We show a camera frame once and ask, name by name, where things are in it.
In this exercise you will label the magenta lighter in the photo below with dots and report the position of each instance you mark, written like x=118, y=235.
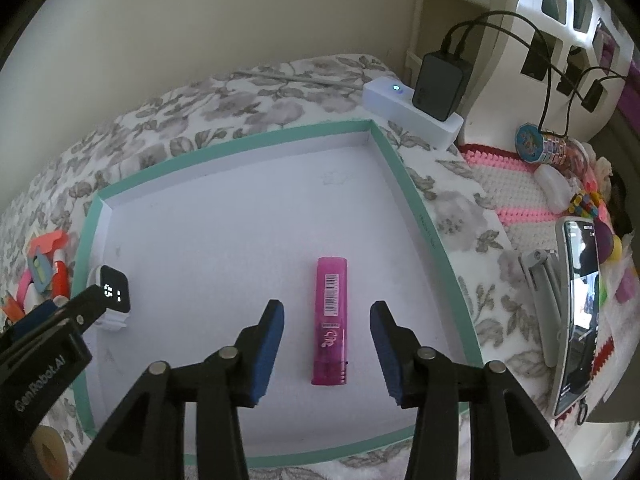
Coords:
x=330, y=322

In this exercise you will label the blue toy gun green slider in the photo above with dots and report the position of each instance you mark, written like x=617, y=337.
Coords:
x=41, y=269

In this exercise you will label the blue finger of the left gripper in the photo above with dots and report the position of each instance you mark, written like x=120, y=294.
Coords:
x=79, y=313
x=36, y=317

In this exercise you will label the grey floral blanket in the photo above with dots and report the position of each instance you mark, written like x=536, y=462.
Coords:
x=467, y=210

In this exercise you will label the pink plastic band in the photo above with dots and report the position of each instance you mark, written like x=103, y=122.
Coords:
x=23, y=285

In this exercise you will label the teal shallow cardboard tray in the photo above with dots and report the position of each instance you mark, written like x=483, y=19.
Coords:
x=207, y=239

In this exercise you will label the colourful small toys pile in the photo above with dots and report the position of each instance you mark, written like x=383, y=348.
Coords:
x=602, y=197

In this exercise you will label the coral toy gun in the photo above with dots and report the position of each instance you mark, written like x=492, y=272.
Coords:
x=47, y=243

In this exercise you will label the white smartwatch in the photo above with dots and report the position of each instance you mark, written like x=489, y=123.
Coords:
x=114, y=287

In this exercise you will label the pink white crochet mat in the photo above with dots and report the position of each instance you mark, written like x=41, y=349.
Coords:
x=523, y=209

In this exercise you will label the glitter candy tube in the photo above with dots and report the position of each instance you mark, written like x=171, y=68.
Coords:
x=538, y=147

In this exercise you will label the red glue bottle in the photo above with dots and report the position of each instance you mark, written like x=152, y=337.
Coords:
x=60, y=282

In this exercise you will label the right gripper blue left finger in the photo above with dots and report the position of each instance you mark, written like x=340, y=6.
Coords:
x=264, y=347

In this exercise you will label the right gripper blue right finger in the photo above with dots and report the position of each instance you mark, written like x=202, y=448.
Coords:
x=395, y=347

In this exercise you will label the white charger block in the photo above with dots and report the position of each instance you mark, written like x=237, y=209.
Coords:
x=32, y=298

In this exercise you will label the white small case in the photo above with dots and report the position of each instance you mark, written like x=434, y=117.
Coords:
x=555, y=187

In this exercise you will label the black power adapter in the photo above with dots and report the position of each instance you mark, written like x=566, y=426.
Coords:
x=441, y=83

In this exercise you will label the grey phone stand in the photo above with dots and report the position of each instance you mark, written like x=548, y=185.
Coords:
x=541, y=272

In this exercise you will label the smartphone on stand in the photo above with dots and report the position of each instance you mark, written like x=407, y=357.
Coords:
x=579, y=309

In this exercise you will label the white power strip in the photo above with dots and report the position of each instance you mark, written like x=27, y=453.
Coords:
x=390, y=99

